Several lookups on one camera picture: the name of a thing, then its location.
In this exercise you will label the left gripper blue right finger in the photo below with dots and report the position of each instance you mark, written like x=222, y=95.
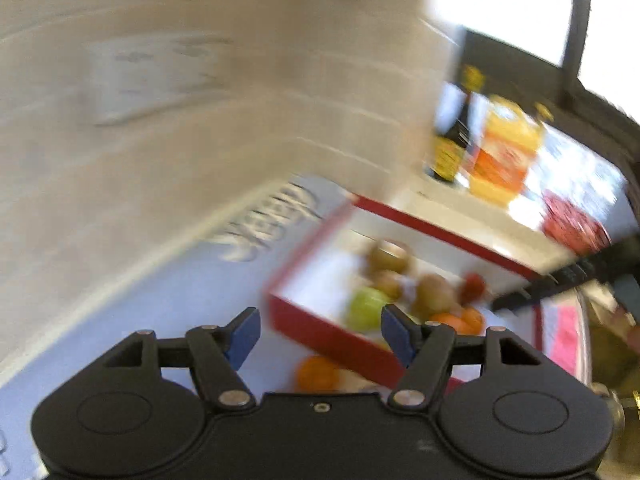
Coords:
x=425, y=351

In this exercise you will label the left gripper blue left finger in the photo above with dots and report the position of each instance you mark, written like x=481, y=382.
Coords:
x=217, y=354

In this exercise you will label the green apple front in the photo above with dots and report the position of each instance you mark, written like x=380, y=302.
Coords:
x=367, y=307

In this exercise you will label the brown kiwi without sticker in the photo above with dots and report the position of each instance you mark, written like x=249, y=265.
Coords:
x=434, y=295

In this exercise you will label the striped brown round fruit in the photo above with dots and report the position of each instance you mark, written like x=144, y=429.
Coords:
x=390, y=283

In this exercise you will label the mandarin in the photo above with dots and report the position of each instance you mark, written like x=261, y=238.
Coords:
x=465, y=321

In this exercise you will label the small brown round fruit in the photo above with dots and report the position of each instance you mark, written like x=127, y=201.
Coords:
x=389, y=255

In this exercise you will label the red strawberry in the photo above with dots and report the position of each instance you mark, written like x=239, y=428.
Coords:
x=472, y=289

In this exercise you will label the large orange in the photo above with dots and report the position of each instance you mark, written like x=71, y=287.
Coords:
x=317, y=374

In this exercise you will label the person right hand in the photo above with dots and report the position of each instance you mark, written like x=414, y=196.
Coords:
x=629, y=331

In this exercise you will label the red patterned package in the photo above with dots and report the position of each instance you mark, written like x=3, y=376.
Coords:
x=572, y=227

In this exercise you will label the blue sleep tight mat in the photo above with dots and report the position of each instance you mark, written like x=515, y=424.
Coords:
x=224, y=271

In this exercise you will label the red white cardboard box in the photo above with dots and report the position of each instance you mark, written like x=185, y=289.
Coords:
x=365, y=243

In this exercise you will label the yellow detergent bottle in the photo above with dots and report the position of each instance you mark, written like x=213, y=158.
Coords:
x=508, y=148

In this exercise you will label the dark soy sauce bottle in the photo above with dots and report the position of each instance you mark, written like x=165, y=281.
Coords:
x=452, y=139

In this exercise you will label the dark window frame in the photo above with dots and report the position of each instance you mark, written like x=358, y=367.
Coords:
x=578, y=57

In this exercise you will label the white wall socket left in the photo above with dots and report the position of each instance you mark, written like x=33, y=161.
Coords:
x=136, y=76

